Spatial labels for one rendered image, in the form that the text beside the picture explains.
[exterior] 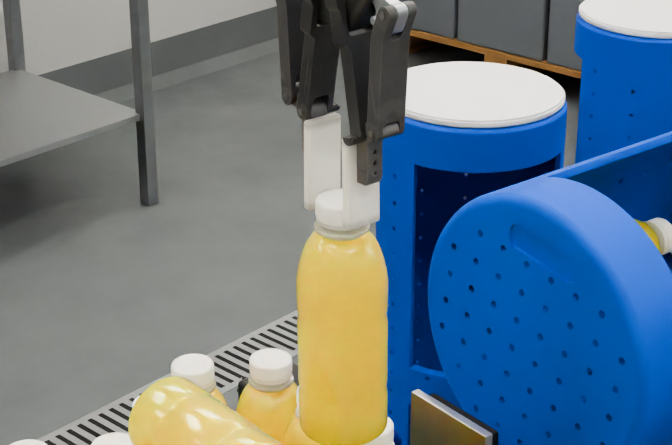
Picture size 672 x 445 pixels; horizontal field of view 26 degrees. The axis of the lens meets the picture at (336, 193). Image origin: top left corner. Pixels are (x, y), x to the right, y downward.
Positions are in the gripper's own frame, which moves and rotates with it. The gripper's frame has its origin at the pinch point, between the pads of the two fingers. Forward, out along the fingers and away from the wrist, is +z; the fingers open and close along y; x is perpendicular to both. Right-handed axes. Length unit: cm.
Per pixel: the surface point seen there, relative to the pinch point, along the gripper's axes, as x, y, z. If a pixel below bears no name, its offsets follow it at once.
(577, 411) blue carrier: -26.6, -0.9, 30.1
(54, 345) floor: -80, 214, 135
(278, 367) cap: -5.5, 16.1, 25.4
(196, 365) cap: 0.1, 20.9, 25.4
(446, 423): -16.8, 6.0, 30.9
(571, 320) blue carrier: -26.6, 0.5, 21.4
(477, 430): -17.0, 2.2, 29.8
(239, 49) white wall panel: -249, 375, 132
